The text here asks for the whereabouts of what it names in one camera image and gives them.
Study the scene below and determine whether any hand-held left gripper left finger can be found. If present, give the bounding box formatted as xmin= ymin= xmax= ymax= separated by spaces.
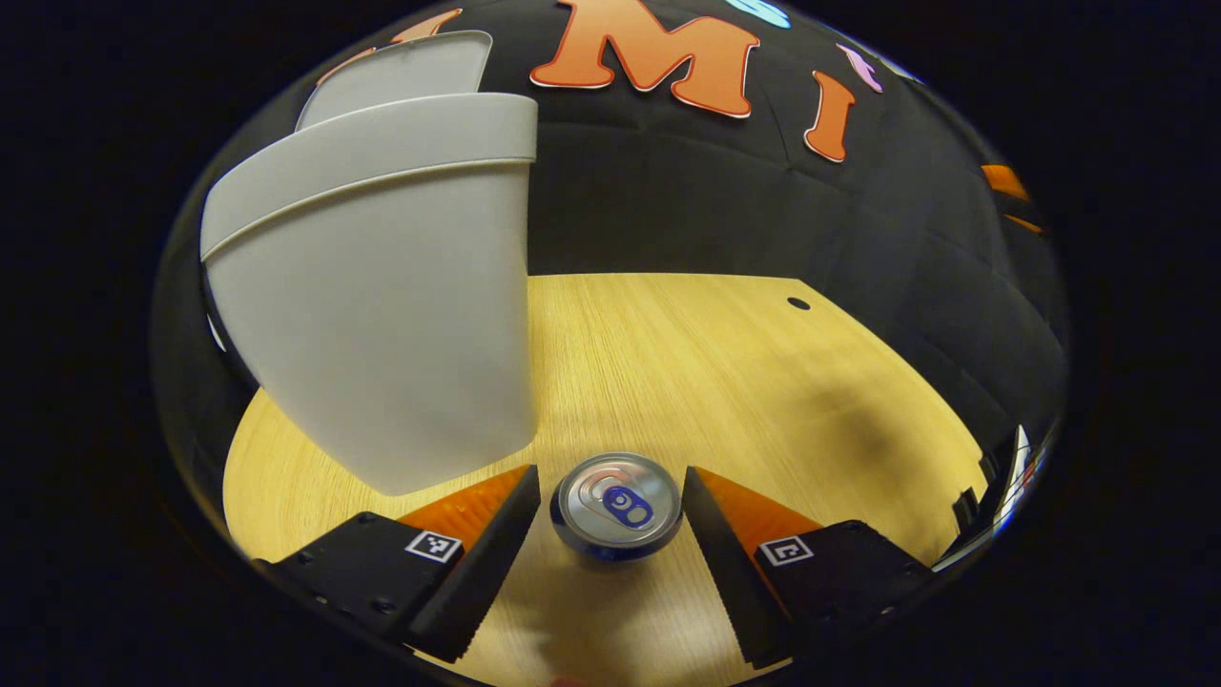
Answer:
xmin=253 ymin=464 xmax=543 ymax=665

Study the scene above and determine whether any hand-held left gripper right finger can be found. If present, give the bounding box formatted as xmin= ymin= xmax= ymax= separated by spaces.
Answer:
xmin=681 ymin=466 xmax=934 ymax=670

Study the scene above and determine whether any blue pop can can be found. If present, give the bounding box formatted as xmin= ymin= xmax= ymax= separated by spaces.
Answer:
xmin=550 ymin=452 xmax=684 ymax=562

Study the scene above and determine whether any white desktop garbage bin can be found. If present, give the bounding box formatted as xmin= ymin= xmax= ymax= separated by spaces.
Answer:
xmin=199 ymin=31 xmax=541 ymax=497

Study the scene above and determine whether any wooden desktop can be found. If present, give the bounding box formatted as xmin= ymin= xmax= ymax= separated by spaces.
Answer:
xmin=222 ymin=273 xmax=988 ymax=687

